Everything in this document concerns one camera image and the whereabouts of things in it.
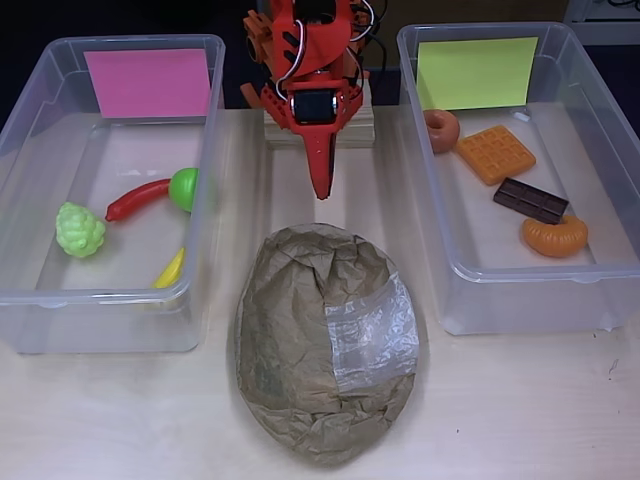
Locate orange toy croissant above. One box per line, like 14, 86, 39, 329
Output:
522, 215, 590, 259

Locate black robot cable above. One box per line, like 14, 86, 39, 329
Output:
367, 32, 389, 84

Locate clear plastic bag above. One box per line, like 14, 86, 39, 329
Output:
323, 272, 419, 399

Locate crumpled brown paper bag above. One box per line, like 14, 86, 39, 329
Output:
233, 223, 420, 469

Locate white furniture frame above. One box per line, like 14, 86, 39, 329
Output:
563, 0, 640, 25

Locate pink sticky note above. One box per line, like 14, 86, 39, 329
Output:
83, 48, 211, 119

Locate brown toy chocolate bar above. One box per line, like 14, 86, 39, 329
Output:
493, 177, 571, 225

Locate red toy chili pepper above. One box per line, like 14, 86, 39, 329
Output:
104, 178, 172, 224

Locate wooden base block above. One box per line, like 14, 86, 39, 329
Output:
263, 79, 376, 150

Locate yellow toy bananas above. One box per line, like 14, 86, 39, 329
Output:
152, 247, 186, 290

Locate orange toy waffle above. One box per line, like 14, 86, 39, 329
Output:
455, 125, 537, 187

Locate orange printed clamp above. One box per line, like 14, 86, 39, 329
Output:
239, 10, 281, 109

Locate green toy apple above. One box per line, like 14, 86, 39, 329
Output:
168, 167, 200, 214

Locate light green toy grapes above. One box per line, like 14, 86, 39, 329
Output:
54, 201, 107, 260

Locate brown toy donut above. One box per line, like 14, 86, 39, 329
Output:
423, 108, 461, 155

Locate yellow sticky note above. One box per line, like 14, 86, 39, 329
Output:
417, 36, 540, 112

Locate clear plastic bin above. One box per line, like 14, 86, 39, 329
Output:
398, 22, 640, 336
0, 33, 226, 355

